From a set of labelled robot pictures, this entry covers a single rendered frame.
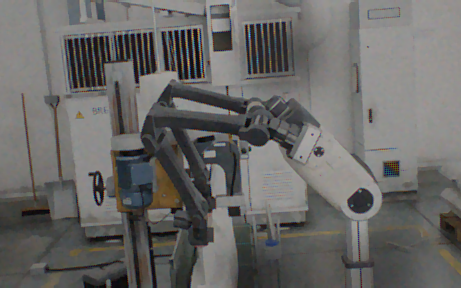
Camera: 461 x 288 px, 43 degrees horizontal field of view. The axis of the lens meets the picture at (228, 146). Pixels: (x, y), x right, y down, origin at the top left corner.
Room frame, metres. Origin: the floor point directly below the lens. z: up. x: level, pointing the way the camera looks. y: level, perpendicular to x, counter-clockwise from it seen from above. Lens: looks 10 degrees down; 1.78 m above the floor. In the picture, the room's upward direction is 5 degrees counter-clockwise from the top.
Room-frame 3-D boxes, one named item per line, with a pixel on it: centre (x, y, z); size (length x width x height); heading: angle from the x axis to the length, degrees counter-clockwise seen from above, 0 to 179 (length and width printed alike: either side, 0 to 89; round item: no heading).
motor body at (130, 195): (2.68, 0.44, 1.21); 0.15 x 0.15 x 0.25
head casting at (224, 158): (2.95, 0.07, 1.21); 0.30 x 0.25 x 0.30; 179
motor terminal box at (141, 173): (2.59, 0.40, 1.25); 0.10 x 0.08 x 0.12; 114
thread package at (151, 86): (2.69, 0.30, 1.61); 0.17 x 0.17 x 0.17
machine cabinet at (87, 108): (6.08, 0.37, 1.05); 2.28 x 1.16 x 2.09; 89
